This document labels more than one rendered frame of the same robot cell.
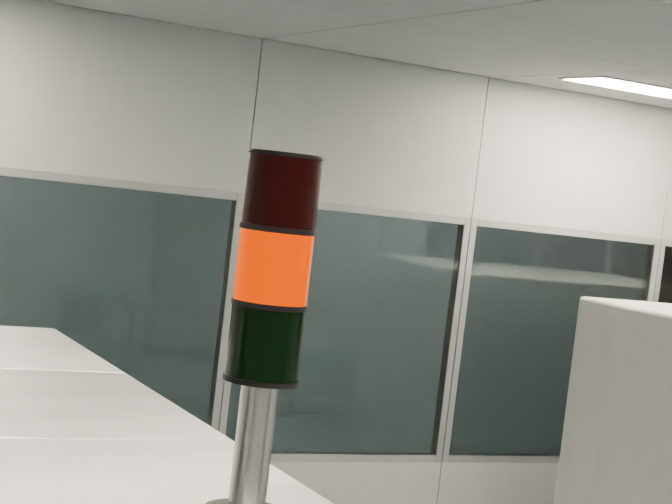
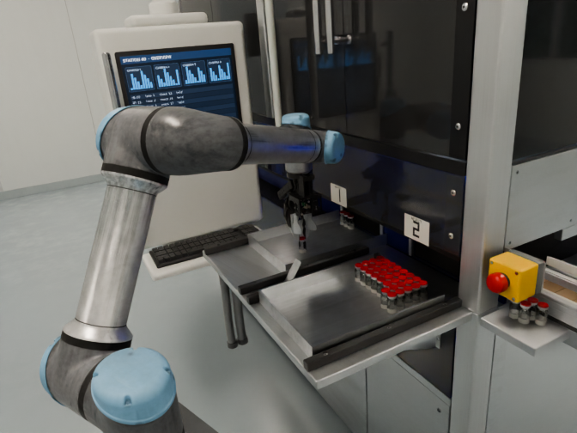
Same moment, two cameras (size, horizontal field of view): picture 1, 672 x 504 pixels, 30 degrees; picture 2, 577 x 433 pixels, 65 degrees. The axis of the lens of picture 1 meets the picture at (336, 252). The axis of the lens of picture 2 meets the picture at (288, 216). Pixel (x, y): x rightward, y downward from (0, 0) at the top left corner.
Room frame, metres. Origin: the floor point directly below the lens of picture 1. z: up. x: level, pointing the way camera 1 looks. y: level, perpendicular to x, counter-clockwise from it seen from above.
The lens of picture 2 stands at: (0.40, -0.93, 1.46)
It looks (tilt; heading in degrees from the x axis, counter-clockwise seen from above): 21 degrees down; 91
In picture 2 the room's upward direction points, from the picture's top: 5 degrees counter-clockwise
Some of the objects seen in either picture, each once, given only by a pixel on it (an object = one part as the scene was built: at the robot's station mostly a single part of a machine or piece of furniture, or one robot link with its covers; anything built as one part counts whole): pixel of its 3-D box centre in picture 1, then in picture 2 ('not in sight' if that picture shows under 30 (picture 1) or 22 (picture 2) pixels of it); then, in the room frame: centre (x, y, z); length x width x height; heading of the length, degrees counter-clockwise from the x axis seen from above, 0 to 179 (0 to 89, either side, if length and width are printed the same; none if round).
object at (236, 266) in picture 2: not in sight; (325, 275); (0.47, 0.16, 0.87); 0.70 x 0.48 x 0.02; 117
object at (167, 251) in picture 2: not in sight; (209, 243); (0.08, 0.56, 0.82); 0.40 x 0.14 x 0.02; 26
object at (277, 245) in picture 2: not in sight; (315, 239); (0.45, 0.35, 0.90); 0.34 x 0.26 x 0.04; 27
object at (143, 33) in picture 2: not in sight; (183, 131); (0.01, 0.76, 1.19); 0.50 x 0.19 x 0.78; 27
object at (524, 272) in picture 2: not in sight; (514, 275); (0.83, -0.13, 1.00); 0.08 x 0.07 x 0.07; 27
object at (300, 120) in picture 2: not in sight; (295, 135); (0.42, 0.28, 1.23); 0.09 x 0.08 x 0.11; 55
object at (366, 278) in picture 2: not in sight; (378, 285); (0.58, 0.03, 0.90); 0.18 x 0.02 x 0.05; 116
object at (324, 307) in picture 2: not in sight; (348, 298); (0.51, -0.01, 0.90); 0.34 x 0.26 x 0.04; 26
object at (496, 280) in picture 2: not in sight; (498, 282); (0.79, -0.15, 0.99); 0.04 x 0.04 x 0.04; 27
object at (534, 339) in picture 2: not in sight; (528, 325); (0.87, -0.12, 0.87); 0.14 x 0.13 x 0.02; 27
